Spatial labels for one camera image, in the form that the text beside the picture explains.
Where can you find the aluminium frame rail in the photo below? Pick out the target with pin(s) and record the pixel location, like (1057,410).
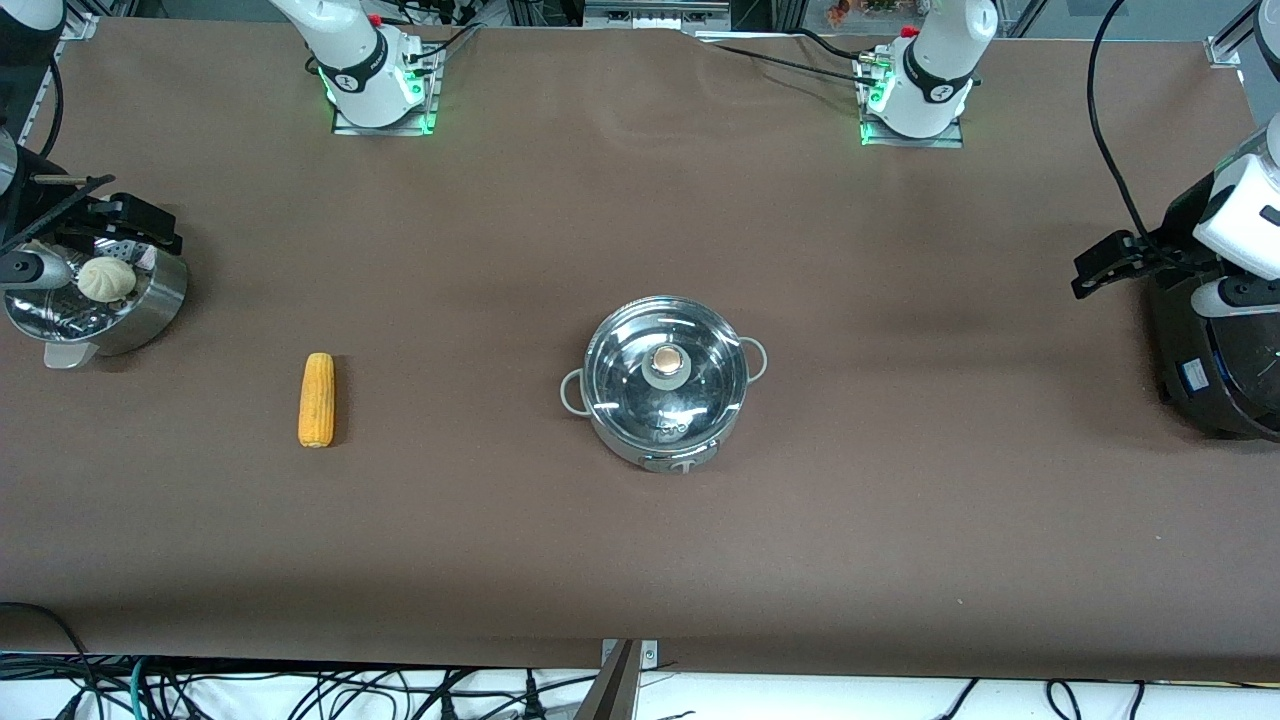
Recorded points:
(1225,50)
(40,100)

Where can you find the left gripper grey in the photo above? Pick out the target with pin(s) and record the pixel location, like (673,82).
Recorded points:
(1178,237)

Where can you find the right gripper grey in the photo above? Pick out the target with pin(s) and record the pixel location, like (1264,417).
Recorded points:
(72,216)

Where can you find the white steamed bun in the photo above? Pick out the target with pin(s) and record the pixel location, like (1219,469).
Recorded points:
(106,280)

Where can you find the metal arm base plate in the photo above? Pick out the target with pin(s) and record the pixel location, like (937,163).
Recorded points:
(345,125)
(950,140)

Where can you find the black rice cooker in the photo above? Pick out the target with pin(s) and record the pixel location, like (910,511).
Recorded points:
(1215,385)

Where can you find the grey metal box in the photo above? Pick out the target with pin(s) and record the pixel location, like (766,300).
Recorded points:
(655,15)

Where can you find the small metal bracket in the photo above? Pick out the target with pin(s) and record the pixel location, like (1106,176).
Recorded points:
(650,655)

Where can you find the dark camera stand post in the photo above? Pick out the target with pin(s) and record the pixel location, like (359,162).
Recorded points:
(610,695)

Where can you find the stainless steel steamer pot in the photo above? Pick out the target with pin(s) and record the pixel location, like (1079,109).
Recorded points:
(150,300)

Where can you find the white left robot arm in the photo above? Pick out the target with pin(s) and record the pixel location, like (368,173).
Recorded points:
(930,80)

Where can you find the yellow corn cob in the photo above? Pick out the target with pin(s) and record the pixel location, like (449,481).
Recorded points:
(317,400)

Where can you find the glass pot lid with knob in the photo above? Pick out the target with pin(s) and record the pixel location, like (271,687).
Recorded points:
(667,365)

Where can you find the brown table cover sheet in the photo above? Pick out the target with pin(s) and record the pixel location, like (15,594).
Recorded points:
(640,560)

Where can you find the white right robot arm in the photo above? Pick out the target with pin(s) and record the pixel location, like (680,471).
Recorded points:
(370,70)

